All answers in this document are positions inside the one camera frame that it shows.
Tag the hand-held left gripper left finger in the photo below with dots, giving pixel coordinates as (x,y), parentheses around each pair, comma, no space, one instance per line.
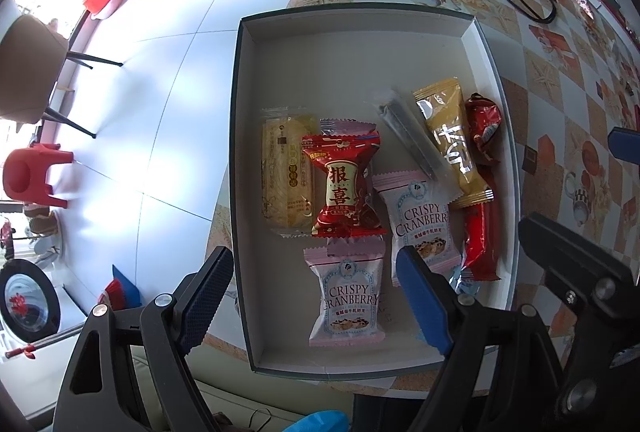
(205,297)

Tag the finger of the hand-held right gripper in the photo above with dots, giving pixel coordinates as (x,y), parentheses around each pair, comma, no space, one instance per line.
(575,262)
(625,144)

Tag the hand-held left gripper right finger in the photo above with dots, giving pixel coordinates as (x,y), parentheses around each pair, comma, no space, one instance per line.
(425,302)

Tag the small blue candy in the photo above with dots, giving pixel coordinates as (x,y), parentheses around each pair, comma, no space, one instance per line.
(464,279)

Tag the pink square snack packet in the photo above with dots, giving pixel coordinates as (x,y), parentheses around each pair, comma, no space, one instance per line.
(420,222)
(347,297)

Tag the red long snack packet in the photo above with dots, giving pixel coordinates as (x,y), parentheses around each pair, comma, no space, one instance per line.
(482,237)

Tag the red crinkled snack packet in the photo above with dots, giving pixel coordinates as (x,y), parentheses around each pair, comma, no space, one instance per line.
(484,126)

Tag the red packet with gold label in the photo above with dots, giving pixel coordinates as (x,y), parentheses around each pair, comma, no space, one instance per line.
(345,182)

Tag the yellow cake packet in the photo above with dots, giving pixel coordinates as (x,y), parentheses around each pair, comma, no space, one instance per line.
(285,177)

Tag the golden long snack packet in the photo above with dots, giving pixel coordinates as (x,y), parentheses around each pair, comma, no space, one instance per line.
(452,141)

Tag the clear packet with dark stick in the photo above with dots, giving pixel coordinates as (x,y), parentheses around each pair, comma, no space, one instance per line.
(415,136)

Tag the white cardboard box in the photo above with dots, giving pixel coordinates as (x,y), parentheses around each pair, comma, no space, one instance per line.
(360,71)

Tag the red and blue brush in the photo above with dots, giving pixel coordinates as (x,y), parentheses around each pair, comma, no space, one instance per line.
(120,292)

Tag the printed tablecloth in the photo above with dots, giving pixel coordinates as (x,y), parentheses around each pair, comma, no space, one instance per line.
(550,86)

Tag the beige sofa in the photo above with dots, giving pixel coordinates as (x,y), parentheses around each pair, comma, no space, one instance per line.
(240,392)

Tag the red plastic stool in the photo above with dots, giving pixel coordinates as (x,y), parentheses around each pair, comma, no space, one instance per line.
(30,171)

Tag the beige chair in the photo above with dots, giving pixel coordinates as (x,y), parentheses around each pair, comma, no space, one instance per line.
(30,66)

